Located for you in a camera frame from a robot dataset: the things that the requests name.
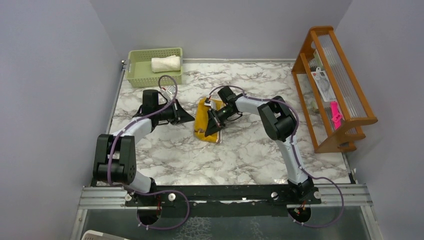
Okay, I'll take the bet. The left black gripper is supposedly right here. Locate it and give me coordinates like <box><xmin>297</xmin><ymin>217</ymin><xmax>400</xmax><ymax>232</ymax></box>
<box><xmin>155</xmin><ymin>98</ymin><xmax>195</xmax><ymax>125</ymax></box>

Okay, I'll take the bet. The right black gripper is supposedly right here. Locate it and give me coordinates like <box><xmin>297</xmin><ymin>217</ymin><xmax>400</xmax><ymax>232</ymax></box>
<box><xmin>205</xmin><ymin>106</ymin><xmax>236</xmax><ymax>138</ymax></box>

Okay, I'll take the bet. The yellow bear towel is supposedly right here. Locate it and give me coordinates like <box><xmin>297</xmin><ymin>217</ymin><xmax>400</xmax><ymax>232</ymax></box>
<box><xmin>194</xmin><ymin>97</ymin><xmax>222</xmax><ymax>144</ymax></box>

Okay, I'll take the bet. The green plastic basket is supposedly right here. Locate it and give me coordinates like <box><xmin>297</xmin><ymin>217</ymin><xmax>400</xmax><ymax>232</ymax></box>
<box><xmin>125</xmin><ymin>47</ymin><xmax>183</xmax><ymax>88</ymax></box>

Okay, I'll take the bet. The white towel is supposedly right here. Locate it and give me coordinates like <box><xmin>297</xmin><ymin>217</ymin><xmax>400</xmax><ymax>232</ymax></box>
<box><xmin>151</xmin><ymin>55</ymin><xmax>181</xmax><ymax>73</ymax></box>

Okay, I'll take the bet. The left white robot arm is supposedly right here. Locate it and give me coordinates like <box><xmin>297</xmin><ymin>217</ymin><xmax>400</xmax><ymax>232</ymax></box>
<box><xmin>93</xmin><ymin>89</ymin><xmax>195</xmax><ymax>206</ymax></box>

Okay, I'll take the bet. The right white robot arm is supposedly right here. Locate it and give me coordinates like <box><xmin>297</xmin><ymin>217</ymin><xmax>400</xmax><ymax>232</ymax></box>
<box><xmin>204</xmin><ymin>85</ymin><xmax>314</xmax><ymax>204</ymax></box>

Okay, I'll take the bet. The white paper package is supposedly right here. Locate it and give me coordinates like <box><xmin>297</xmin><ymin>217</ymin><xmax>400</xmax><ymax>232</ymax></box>
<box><xmin>311</xmin><ymin>67</ymin><xmax>337</xmax><ymax>103</ymax></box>

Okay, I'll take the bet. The wooden rack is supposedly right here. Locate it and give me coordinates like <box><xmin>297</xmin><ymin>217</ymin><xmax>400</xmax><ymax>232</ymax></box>
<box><xmin>291</xmin><ymin>26</ymin><xmax>378</xmax><ymax>154</ymax></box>

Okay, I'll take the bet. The pink clip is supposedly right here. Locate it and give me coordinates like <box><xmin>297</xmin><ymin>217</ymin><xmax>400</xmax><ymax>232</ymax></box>
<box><xmin>330</xmin><ymin>101</ymin><xmax>343</xmax><ymax>129</ymax></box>

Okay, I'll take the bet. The white tray corner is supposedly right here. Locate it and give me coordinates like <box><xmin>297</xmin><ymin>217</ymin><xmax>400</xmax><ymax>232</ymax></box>
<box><xmin>81</xmin><ymin>230</ymin><xmax>128</xmax><ymax>240</ymax></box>

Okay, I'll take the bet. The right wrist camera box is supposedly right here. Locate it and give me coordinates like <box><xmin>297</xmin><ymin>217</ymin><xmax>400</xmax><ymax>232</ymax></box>
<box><xmin>204</xmin><ymin>97</ymin><xmax>217</xmax><ymax>110</ymax></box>

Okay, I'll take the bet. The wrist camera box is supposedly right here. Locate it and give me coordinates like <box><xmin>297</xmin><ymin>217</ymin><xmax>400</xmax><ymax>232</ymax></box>
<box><xmin>160</xmin><ymin>85</ymin><xmax>176</xmax><ymax>102</ymax></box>
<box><xmin>204</xmin><ymin>97</ymin><xmax>217</xmax><ymax>110</ymax></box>

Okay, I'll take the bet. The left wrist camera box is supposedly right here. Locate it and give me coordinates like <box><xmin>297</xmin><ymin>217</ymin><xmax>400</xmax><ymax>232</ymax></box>
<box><xmin>160</xmin><ymin>85</ymin><xmax>176</xmax><ymax>102</ymax></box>

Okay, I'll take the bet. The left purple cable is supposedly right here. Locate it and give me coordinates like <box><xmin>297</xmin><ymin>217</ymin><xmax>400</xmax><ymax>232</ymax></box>
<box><xmin>106</xmin><ymin>75</ymin><xmax>192</xmax><ymax>232</ymax></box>

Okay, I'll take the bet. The purple cable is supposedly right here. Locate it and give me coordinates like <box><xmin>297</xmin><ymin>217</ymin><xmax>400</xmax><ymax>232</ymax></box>
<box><xmin>207</xmin><ymin>85</ymin><xmax>345</xmax><ymax>229</ymax></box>
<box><xmin>106</xmin><ymin>75</ymin><xmax>192</xmax><ymax>232</ymax></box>

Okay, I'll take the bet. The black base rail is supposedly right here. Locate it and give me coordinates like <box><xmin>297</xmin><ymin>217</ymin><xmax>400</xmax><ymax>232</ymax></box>
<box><xmin>125</xmin><ymin>184</ymin><xmax>322</xmax><ymax>218</ymax></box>

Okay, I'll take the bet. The aluminium frame rail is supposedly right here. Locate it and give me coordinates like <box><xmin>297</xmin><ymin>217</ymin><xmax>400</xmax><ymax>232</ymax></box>
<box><xmin>78</xmin><ymin>184</ymin><xmax>374</xmax><ymax>210</ymax></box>

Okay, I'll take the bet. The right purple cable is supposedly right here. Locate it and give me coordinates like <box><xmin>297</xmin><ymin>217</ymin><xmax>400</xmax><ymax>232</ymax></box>
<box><xmin>207</xmin><ymin>85</ymin><xmax>345</xmax><ymax>229</ymax></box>

